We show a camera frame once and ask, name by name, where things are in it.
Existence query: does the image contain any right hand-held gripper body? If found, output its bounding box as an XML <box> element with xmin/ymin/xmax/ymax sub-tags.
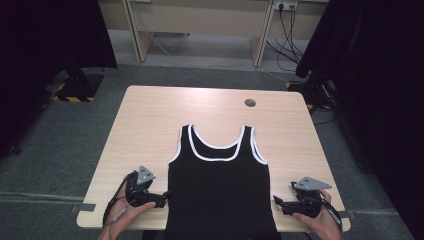
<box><xmin>281</xmin><ymin>176</ymin><xmax>333</xmax><ymax>219</ymax></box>

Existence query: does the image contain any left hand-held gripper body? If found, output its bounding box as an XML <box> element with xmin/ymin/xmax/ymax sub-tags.
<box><xmin>125</xmin><ymin>164</ymin><xmax>168</xmax><ymax>209</ymax></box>

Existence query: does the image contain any black white-trimmed tank top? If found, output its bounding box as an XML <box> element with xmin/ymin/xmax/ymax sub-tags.
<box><xmin>165</xmin><ymin>123</ymin><xmax>282</xmax><ymax>240</ymax></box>

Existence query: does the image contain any person's right hand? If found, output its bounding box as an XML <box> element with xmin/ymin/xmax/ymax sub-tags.
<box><xmin>292</xmin><ymin>189</ymin><xmax>343</xmax><ymax>240</ymax></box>

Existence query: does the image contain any person's left hand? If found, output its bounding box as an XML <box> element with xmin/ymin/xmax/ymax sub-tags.
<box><xmin>99</xmin><ymin>182</ymin><xmax>157</xmax><ymax>238</ymax></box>

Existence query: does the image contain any grey floor tape strip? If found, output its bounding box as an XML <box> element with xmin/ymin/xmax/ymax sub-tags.
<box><xmin>338</xmin><ymin>209</ymin><xmax>357</xmax><ymax>221</ymax></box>
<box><xmin>69</xmin><ymin>202</ymin><xmax>97</xmax><ymax>215</ymax></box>

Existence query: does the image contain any hazard-striped black stand base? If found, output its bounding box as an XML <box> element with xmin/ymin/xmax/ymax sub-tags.
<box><xmin>285</xmin><ymin>71</ymin><xmax>337</xmax><ymax>113</ymax></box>
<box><xmin>49</xmin><ymin>67</ymin><xmax>105</xmax><ymax>104</ymax></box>

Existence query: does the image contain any black curtain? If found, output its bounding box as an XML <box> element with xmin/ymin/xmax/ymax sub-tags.
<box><xmin>294</xmin><ymin>0</ymin><xmax>424</xmax><ymax>240</ymax></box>
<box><xmin>0</xmin><ymin>0</ymin><xmax>119</xmax><ymax>158</ymax></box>

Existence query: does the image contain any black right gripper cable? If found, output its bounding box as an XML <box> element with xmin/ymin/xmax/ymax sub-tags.
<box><xmin>320</xmin><ymin>199</ymin><xmax>344</xmax><ymax>233</ymax></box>

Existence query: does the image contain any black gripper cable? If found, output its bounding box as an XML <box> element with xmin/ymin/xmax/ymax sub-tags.
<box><xmin>320</xmin><ymin>199</ymin><xmax>344</xmax><ymax>233</ymax></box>
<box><xmin>102</xmin><ymin>170</ymin><xmax>139</xmax><ymax>228</ymax></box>

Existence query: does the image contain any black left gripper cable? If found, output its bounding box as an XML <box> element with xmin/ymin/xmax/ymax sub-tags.
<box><xmin>102</xmin><ymin>170</ymin><xmax>139</xmax><ymax>228</ymax></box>

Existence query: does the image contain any white floor cable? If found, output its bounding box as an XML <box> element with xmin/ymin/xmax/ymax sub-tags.
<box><xmin>145</xmin><ymin>31</ymin><xmax>308</xmax><ymax>85</ymax></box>

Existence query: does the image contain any bundle of black cables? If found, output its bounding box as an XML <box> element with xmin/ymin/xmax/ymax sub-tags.
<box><xmin>265</xmin><ymin>4</ymin><xmax>305</xmax><ymax>73</ymax></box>

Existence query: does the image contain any white wall socket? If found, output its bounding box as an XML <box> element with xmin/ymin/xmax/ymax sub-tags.
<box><xmin>273</xmin><ymin>0</ymin><xmax>299</xmax><ymax>11</ymax></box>

